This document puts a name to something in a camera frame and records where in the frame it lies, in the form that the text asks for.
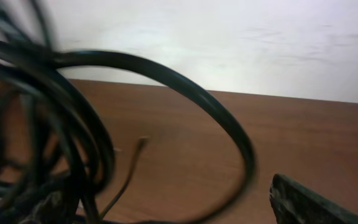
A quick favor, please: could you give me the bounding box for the thin black cable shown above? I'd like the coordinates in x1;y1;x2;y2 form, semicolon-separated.
99;136;150;220

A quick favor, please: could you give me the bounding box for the thick black USB cable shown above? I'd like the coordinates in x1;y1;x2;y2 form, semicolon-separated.
0;0;258;224

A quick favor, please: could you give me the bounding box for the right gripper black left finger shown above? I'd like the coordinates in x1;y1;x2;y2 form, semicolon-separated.
17;190;79;224

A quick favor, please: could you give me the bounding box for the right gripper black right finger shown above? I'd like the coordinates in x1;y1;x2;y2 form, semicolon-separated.
269;174;358;224

